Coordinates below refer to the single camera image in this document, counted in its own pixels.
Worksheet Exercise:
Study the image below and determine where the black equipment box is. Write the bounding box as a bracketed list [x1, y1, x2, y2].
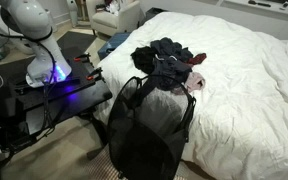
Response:
[0, 81, 30, 164]

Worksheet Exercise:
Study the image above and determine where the white waste bin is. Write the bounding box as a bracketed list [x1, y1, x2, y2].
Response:
[43, 8, 59, 33]

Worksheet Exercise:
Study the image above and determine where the black robot table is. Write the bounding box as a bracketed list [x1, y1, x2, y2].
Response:
[0, 53, 114, 136]

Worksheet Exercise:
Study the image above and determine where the dark navy cloth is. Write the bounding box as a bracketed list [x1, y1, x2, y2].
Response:
[149, 37, 195, 93]

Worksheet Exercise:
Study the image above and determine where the black mesh laundry basket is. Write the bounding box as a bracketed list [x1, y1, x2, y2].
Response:
[106, 74, 197, 180]

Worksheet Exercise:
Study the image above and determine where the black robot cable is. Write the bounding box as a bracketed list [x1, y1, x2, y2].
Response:
[0, 0, 59, 135]

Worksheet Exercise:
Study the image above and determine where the white tall appliance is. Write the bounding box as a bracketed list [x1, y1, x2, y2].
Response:
[66, 0, 80, 29]

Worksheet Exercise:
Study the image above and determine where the cream armchair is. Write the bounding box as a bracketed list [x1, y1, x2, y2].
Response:
[85, 0, 142, 37]

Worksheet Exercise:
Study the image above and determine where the black remote control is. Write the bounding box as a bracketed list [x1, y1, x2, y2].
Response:
[247, 0, 272, 8]

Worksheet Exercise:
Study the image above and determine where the white wall shelf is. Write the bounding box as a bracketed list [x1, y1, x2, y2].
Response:
[217, 0, 288, 24]

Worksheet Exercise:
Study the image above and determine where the white bed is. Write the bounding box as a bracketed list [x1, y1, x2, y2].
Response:
[94, 11, 288, 180]

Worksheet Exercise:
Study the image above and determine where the orange handled clamp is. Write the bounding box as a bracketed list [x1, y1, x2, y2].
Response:
[73, 52, 93, 65]
[85, 67, 106, 83]

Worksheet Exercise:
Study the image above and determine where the dark grey bedside box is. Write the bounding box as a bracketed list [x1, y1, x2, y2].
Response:
[145, 7, 168, 23]

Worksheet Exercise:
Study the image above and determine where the clothes pile on armchair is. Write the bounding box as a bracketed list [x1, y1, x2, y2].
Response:
[95, 0, 132, 16]

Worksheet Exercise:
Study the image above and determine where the blue storage box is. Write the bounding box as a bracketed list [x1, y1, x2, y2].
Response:
[97, 31, 133, 61]

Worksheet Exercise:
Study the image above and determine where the dark red patterned cloth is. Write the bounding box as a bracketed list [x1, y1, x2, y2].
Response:
[187, 52, 208, 66]

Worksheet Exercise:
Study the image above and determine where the black floor mat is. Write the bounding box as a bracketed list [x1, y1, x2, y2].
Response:
[56, 30, 98, 57]

